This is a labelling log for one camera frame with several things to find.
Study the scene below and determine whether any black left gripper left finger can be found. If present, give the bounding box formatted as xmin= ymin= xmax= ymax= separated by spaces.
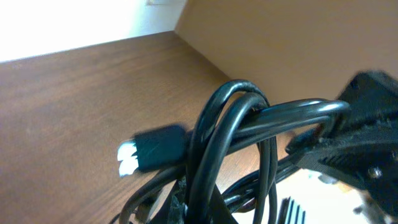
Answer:
xmin=149 ymin=183 xmax=186 ymax=224

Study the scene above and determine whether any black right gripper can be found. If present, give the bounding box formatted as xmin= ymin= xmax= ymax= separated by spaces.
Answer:
xmin=286 ymin=70 xmax=397 ymax=217

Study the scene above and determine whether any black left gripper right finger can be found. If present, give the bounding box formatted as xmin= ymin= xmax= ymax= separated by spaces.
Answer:
xmin=210 ymin=186 xmax=238 ymax=224

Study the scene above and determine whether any black cable bundle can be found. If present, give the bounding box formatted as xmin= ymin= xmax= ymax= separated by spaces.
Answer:
xmin=108 ymin=78 xmax=352 ymax=224

